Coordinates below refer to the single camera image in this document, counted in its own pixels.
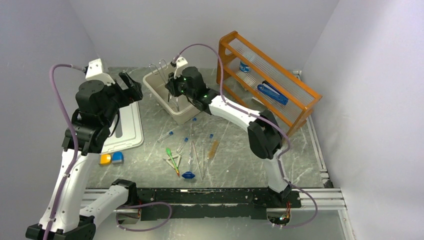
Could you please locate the orange sponge block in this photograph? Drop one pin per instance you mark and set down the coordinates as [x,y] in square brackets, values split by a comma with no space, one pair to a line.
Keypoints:
[105,159]

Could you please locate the blue white container on shelf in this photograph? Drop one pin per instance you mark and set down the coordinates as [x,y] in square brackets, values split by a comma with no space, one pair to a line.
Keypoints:
[243,67]

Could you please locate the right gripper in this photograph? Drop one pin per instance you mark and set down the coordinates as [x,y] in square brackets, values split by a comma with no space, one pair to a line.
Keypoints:
[171,85]

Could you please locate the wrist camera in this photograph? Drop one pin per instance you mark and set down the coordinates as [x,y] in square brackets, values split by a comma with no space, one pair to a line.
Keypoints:
[179,64]
[97,70]

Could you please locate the blue stapler on shelf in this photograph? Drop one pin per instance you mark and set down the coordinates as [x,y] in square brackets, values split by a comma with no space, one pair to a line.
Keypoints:
[269,90]

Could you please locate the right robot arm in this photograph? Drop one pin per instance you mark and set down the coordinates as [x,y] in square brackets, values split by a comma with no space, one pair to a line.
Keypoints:
[264,136]

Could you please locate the glass stirring rod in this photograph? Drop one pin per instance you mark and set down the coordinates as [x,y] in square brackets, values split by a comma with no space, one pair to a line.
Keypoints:
[197,160]

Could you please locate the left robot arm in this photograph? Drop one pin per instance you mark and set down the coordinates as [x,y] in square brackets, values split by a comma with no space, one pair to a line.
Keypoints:
[107,120]

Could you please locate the white bin lid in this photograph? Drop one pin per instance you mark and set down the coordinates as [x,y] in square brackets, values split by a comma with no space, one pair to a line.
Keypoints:
[129,132]

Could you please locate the orange wooden shelf rack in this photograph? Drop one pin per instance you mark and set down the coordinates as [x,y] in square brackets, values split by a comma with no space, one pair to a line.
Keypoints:
[279,90]

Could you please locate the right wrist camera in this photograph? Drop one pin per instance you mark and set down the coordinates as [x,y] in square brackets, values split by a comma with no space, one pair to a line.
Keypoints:
[179,64]

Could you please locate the green plastic spoon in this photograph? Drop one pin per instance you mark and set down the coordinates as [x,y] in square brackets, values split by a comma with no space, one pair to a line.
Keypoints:
[169,153]

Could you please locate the beige plastic bin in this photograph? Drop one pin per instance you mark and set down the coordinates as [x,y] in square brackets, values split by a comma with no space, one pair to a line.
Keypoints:
[157,87]

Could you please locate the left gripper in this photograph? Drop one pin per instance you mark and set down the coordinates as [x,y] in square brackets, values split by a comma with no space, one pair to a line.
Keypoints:
[133,93]

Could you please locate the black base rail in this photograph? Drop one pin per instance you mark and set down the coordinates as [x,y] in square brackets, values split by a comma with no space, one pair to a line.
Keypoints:
[198,203]

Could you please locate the brown test tube brush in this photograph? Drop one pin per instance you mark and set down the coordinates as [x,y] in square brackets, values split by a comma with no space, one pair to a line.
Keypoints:
[213,149]

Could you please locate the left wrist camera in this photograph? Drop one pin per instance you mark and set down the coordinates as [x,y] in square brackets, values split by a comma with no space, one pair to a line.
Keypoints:
[97,70]

